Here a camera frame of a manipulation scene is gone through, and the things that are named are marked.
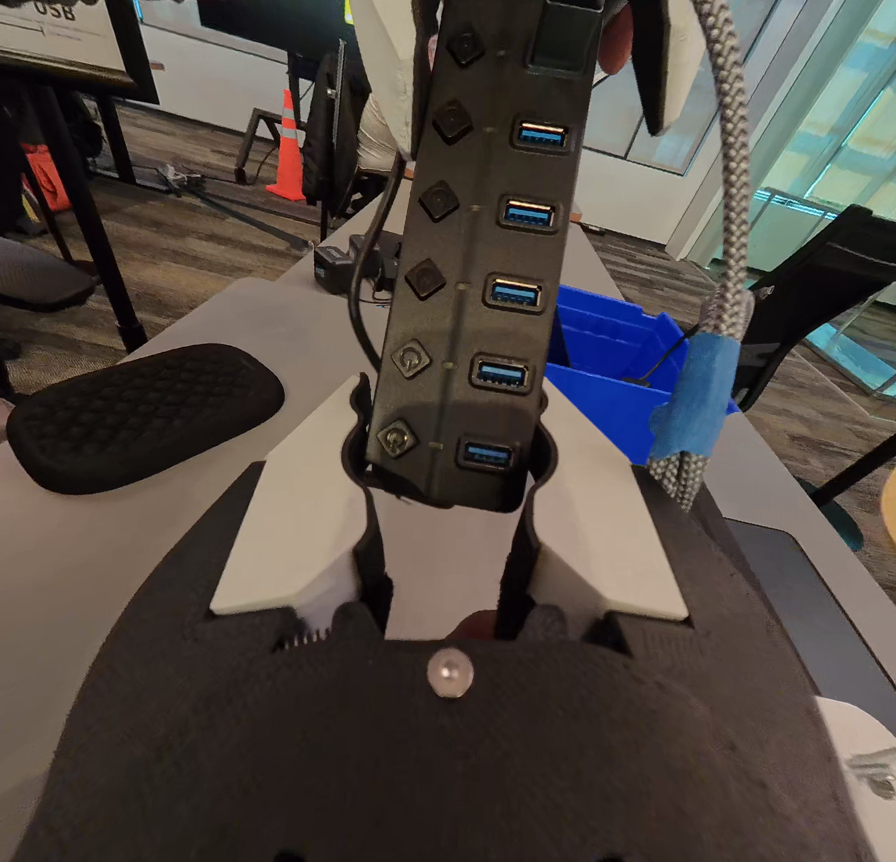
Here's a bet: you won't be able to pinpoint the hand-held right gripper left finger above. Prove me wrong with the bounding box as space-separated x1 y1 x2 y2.
210 373 396 633

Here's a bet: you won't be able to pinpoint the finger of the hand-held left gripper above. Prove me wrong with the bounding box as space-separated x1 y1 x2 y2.
341 0 449 107
621 0 709 138

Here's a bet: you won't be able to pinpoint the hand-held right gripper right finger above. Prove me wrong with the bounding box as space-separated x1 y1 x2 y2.
502 394 690 633

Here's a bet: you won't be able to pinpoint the braided usb cable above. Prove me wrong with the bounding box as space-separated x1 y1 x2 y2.
647 0 760 513

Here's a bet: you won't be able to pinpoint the black seven-port USB hub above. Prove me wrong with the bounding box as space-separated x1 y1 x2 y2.
345 0 446 380

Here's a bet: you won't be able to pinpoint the person's left hand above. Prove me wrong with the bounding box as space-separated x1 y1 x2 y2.
600 2 641 76

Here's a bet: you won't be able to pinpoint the orange traffic cone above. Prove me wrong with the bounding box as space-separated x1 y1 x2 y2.
265 89 308 204

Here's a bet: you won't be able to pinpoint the blue plastic bin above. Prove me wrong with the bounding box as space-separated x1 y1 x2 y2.
544 286 740 467

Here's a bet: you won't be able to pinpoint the black foam wrist rest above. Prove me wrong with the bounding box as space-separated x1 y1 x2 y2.
7 343 287 496

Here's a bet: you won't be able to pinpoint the dark desk mat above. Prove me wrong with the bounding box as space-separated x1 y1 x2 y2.
728 517 896 698

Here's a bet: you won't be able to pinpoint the black battery chargers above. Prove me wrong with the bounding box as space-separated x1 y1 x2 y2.
311 236 410 300

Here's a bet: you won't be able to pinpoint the white document stand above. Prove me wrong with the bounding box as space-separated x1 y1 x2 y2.
812 692 896 810

